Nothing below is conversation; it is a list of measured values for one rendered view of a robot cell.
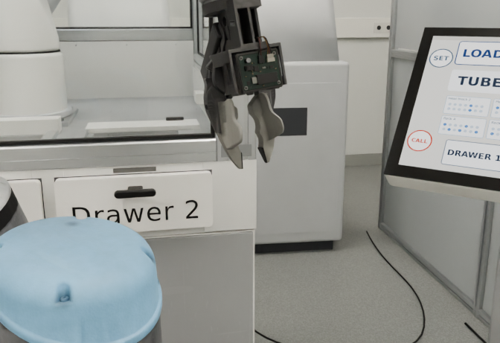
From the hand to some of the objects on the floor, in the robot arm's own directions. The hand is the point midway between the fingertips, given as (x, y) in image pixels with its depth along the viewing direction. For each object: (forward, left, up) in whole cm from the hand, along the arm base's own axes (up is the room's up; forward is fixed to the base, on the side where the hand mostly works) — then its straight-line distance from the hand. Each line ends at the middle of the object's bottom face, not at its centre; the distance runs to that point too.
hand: (250, 155), depth 74 cm
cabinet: (+94, +4, -100) cm, 138 cm away
